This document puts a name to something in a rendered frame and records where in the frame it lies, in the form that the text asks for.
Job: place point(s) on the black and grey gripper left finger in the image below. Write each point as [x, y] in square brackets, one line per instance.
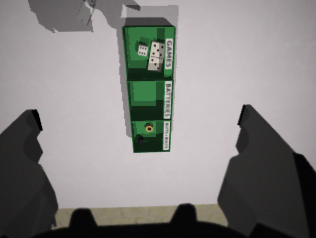
[27, 198]

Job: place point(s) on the white domino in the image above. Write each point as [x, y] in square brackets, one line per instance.
[156, 56]

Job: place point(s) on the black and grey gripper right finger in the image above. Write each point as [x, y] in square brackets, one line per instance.
[269, 190]

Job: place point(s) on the grey usb stick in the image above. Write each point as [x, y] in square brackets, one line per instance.
[86, 11]

